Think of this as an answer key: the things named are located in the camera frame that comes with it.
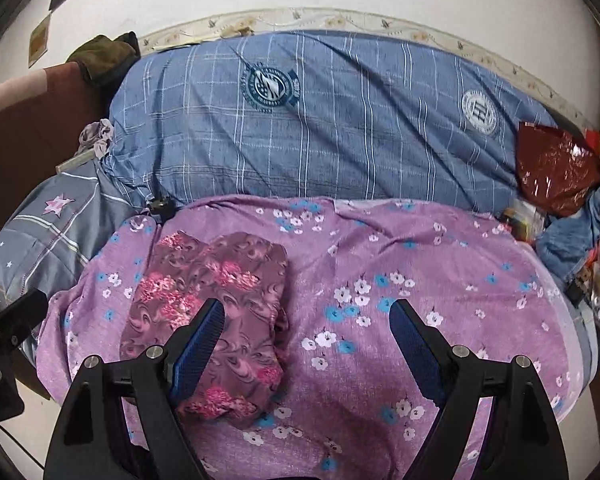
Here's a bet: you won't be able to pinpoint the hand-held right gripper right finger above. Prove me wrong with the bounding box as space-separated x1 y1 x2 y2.
389 299 566 480

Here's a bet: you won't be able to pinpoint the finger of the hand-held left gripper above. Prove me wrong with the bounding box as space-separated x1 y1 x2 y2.
0 287 49 356
0 350 27 423

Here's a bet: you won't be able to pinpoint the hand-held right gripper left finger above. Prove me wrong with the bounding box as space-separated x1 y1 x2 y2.
42 297 227 480

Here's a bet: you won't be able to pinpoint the maroon floral garment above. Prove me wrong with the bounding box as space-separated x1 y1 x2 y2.
119 230 291 428

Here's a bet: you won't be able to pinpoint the grey star pillow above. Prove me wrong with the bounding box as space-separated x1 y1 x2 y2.
0 162 156 366

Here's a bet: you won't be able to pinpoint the purple floral blanket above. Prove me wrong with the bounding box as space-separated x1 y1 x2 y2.
35 196 581 480

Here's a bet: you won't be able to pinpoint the grey bed sheet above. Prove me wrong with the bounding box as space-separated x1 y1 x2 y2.
565 300 600 386

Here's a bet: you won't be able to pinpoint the colourful small packets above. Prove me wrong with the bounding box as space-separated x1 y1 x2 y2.
500 200 546 241

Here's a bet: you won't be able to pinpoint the blue denim cloth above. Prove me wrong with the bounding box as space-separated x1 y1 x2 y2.
535 177 600 286

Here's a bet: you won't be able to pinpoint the maroon headboard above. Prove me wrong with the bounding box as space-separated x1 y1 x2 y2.
0 65 116 261

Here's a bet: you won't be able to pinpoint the crumpled grey cloth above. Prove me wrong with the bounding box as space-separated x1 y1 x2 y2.
77 119 116 161

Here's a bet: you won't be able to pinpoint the red plastic bag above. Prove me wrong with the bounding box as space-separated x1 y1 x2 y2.
515 121 600 218

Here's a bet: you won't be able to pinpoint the blue plaid quilt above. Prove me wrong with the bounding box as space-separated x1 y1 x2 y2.
102 30 561 216

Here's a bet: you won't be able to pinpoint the dark olive cloth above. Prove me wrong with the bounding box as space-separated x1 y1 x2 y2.
65 32 142 93

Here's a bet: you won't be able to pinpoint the black cable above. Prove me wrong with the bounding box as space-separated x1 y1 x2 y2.
0 420 46 473

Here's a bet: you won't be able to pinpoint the small wall plaque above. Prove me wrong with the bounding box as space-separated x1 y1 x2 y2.
27 12 52 68

